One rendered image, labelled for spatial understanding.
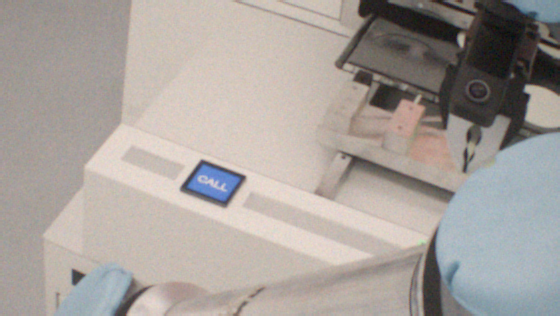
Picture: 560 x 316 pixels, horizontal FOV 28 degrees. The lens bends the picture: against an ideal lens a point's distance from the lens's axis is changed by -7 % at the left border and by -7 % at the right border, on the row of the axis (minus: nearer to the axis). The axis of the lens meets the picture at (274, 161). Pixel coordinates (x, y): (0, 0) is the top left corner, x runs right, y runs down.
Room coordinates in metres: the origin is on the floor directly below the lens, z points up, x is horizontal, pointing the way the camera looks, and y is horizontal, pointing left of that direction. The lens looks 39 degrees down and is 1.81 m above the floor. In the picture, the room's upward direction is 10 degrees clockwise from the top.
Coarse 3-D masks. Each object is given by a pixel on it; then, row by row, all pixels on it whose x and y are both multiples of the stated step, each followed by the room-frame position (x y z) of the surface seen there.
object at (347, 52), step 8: (384, 0) 1.55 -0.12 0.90; (376, 8) 1.52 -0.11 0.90; (368, 16) 1.49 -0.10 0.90; (376, 16) 1.50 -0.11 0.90; (360, 24) 1.47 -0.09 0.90; (368, 24) 1.47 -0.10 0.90; (360, 32) 1.44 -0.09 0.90; (352, 40) 1.42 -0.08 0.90; (360, 40) 1.43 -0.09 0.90; (344, 48) 1.40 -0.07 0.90; (352, 48) 1.40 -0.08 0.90; (344, 56) 1.37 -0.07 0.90
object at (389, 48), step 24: (384, 24) 1.48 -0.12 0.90; (408, 24) 1.50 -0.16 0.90; (432, 24) 1.51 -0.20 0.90; (360, 48) 1.41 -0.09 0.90; (384, 48) 1.42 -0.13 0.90; (408, 48) 1.43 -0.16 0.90; (432, 48) 1.44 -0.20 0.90; (456, 48) 1.46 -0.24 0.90; (384, 72) 1.36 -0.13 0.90; (408, 72) 1.37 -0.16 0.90; (432, 72) 1.38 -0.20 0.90; (552, 72) 1.45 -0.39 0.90
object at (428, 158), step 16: (368, 112) 1.28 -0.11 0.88; (384, 112) 1.29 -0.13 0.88; (320, 128) 1.24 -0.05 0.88; (352, 128) 1.24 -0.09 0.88; (368, 128) 1.25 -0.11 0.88; (384, 128) 1.26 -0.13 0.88; (432, 128) 1.27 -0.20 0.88; (336, 144) 1.23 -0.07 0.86; (352, 144) 1.22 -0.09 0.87; (368, 144) 1.22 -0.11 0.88; (416, 144) 1.23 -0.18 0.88; (432, 144) 1.24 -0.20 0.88; (384, 160) 1.21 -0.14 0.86; (400, 160) 1.21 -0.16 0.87; (416, 160) 1.20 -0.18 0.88; (432, 160) 1.21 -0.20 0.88; (448, 160) 1.21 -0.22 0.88; (496, 160) 1.23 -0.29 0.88; (416, 176) 1.20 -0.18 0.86; (432, 176) 1.19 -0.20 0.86; (448, 176) 1.19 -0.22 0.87; (464, 176) 1.18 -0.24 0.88
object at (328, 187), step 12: (384, 96) 1.37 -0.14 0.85; (384, 108) 1.37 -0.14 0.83; (336, 156) 1.22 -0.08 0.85; (348, 156) 1.22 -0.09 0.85; (336, 168) 1.19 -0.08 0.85; (348, 168) 1.21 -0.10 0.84; (324, 180) 1.17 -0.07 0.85; (336, 180) 1.17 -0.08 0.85; (324, 192) 1.14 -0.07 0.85; (336, 192) 1.17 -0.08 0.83
